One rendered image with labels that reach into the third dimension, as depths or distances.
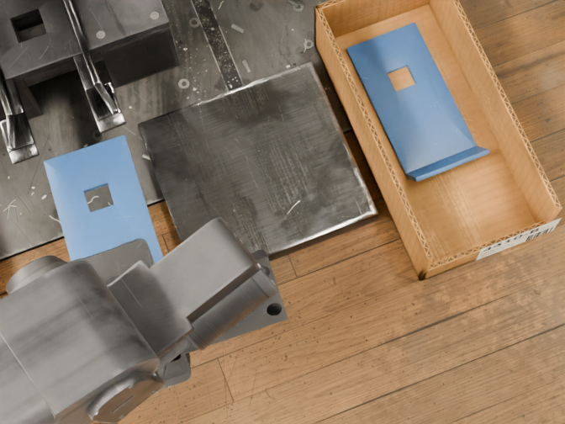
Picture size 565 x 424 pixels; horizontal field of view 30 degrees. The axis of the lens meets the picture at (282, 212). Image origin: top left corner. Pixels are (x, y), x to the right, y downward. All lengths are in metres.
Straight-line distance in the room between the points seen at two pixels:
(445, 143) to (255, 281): 0.39
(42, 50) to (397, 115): 0.32
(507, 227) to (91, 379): 0.51
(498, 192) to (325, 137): 0.16
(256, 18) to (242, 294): 0.46
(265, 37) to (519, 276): 0.32
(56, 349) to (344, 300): 0.43
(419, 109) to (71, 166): 0.32
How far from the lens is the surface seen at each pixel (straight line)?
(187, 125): 0.96
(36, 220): 0.97
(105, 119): 0.90
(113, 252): 0.72
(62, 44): 0.94
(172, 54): 0.98
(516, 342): 0.93
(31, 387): 0.54
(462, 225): 0.94
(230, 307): 0.61
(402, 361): 0.91
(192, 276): 0.59
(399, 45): 1.00
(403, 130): 0.97
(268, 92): 0.97
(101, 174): 0.88
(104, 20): 0.94
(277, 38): 1.01
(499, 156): 0.97
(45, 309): 0.55
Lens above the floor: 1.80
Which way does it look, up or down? 72 degrees down
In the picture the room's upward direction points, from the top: 5 degrees counter-clockwise
